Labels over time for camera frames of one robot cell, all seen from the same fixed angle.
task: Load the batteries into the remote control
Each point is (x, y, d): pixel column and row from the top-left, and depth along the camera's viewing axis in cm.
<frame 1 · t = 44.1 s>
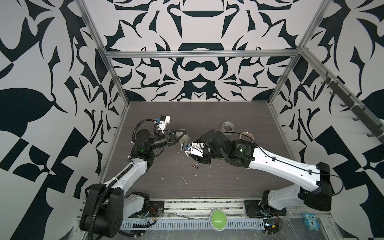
left hand: (188, 131, 69), fingers closed
right hand: (192, 146, 68), fingers open
large clear printed tape roll: (227, 127, 107), on the table
small white orange tape roll: (247, 134, 102), point 3 cm above the table

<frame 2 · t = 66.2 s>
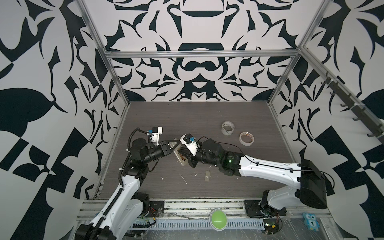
left hand: (180, 140, 72), fingers closed
right hand: (180, 150, 69), fingers closed
the named things where they were.

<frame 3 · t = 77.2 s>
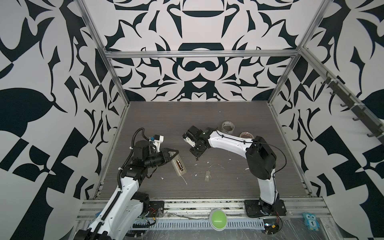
left hand: (178, 150, 75), fingers closed
right hand: (196, 149, 90), fingers open
the named things where they were.

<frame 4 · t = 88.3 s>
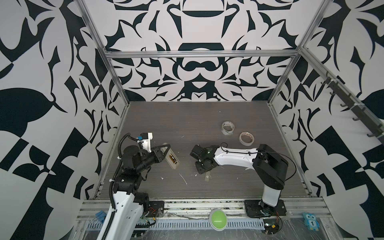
left hand: (169, 144, 72), fingers closed
right hand: (201, 168, 87), fingers closed
the named things where they were.

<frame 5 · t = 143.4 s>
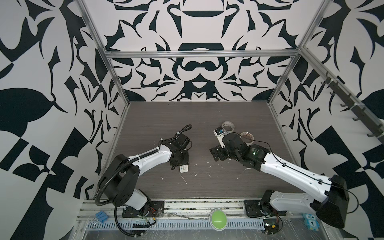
left hand: (187, 159, 86), fingers open
right hand: (217, 145, 77), fingers open
the named things where they were.

